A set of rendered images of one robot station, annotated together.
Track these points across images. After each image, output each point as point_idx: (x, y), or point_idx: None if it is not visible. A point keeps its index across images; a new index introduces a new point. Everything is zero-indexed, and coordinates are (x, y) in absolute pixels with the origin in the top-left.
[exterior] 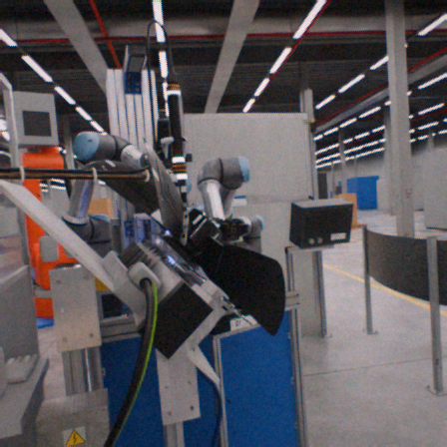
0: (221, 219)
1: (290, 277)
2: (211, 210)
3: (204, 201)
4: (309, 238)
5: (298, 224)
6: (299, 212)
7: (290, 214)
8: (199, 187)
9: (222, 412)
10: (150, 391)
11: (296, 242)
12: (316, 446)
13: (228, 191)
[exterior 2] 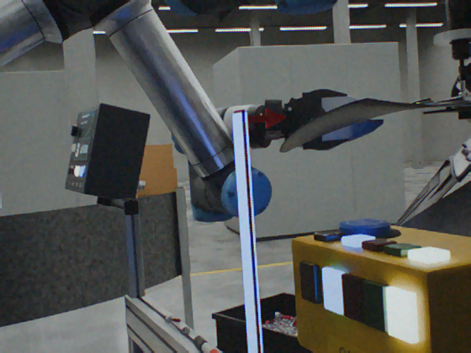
0: (293, 98)
1: (142, 266)
2: (196, 79)
3: (166, 50)
4: (139, 181)
5: (134, 150)
6: (140, 123)
7: (97, 129)
8: (135, 3)
9: None
10: None
11: (122, 192)
12: None
13: (37, 42)
